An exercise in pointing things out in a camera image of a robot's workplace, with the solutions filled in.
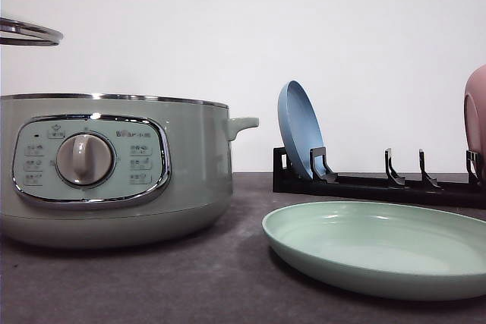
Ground glass steamer lid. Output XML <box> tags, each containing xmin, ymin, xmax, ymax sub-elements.
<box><xmin>0</xmin><ymin>17</ymin><xmax>64</xmax><ymax>46</ymax></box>

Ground green plate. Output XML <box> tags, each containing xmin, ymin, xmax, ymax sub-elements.
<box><xmin>262</xmin><ymin>201</ymin><xmax>486</xmax><ymax>301</ymax></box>

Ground blue plate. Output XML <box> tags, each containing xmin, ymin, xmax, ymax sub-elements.
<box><xmin>278</xmin><ymin>80</ymin><xmax>325</xmax><ymax>179</ymax></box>

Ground pink plate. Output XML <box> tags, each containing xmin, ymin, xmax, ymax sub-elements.
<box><xmin>463</xmin><ymin>64</ymin><xmax>486</xmax><ymax>184</ymax></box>

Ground green electric steamer pot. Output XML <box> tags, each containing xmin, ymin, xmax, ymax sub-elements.
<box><xmin>0</xmin><ymin>93</ymin><xmax>259</xmax><ymax>249</ymax></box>

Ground black dish rack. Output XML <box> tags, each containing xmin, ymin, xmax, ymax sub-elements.
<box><xmin>273</xmin><ymin>147</ymin><xmax>486</xmax><ymax>209</ymax></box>

